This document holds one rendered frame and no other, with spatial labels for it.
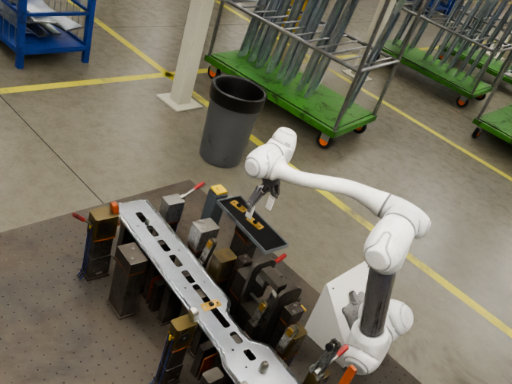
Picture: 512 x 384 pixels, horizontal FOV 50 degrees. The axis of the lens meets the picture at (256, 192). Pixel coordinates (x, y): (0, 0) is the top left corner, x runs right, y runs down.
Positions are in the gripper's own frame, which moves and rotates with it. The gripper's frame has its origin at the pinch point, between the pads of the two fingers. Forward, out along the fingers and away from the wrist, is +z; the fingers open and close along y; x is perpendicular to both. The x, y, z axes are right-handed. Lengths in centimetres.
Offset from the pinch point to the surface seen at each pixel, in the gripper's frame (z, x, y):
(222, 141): 95, 159, 166
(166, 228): 22.8, 28.8, -23.3
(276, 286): 4.2, -33.4, -24.1
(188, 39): 51, 269, 210
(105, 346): 53, 7, -66
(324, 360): 10, -65, -30
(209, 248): 15.6, 4.1, -21.2
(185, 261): 22.8, 8.0, -29.9
